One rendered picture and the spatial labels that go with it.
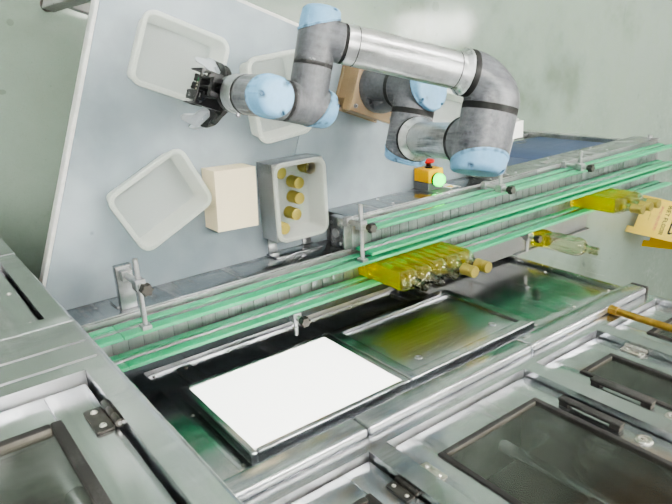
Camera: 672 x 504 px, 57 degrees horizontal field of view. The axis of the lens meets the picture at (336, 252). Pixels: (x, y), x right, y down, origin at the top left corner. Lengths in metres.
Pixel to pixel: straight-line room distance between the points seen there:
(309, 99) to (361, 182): 0.84
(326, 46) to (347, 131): 0.76
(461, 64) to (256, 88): 0.42
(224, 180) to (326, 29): 0.58
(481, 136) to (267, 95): 0.46
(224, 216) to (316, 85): 0.58
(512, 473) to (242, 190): 0.94
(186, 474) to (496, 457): 0.80
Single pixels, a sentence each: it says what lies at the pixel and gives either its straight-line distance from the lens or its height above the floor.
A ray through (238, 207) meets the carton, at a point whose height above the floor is 0.82.
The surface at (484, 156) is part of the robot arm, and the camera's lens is 1.31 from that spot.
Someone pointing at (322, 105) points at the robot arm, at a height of 1.30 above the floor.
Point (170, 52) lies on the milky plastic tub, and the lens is 1.64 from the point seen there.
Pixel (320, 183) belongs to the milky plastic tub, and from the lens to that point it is 1.80.
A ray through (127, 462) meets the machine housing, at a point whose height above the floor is 1.65.
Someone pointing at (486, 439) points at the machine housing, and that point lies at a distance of 1.41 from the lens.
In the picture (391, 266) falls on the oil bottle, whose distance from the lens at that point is 1.78.
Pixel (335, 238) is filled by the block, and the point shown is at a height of 0.84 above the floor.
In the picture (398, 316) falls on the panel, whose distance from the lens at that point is 1.83.
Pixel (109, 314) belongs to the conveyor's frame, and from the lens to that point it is 1.56.
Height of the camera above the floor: 2.27
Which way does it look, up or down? 50 degrees down
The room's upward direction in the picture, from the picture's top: 110 degrees clockwise
